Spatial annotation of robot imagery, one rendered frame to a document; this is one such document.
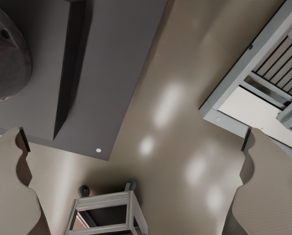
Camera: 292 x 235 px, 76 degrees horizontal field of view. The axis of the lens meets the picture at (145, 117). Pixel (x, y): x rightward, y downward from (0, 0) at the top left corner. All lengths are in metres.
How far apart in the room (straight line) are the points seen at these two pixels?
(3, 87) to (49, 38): 0.11
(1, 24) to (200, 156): 0.99
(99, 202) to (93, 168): 0.19
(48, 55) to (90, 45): 0.11
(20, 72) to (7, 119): 0.15
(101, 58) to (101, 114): 0.15
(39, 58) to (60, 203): 1.21
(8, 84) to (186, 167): 0.97
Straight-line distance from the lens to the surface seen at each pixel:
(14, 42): 0.38
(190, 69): 0.81
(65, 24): 0.37
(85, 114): 0.55
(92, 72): 0.48
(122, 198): 1.11
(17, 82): 0.40
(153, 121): 0.90
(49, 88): 0.42
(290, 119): 0.92
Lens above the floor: 0.74
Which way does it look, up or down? 56 degrees down
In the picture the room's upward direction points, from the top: 178 degrees clockwise
